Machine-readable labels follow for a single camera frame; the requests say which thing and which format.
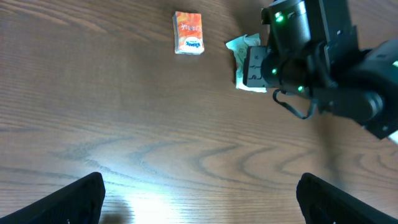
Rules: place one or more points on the teal snack wrapper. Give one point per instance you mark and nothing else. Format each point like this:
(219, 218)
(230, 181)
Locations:
(239, 46)

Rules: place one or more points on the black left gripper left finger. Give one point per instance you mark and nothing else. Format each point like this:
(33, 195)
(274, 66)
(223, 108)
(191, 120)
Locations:
(78, 202)

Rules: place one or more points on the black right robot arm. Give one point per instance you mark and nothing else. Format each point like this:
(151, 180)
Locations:
(313, 52)

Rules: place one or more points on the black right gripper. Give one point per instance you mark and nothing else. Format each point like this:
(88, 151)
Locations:
(263, 68)

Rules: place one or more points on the orange small snack box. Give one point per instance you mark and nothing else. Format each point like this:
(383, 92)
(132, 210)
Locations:
(188, 33)

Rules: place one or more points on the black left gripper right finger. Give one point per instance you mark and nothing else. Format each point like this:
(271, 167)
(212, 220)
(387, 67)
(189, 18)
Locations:
(321, 202)

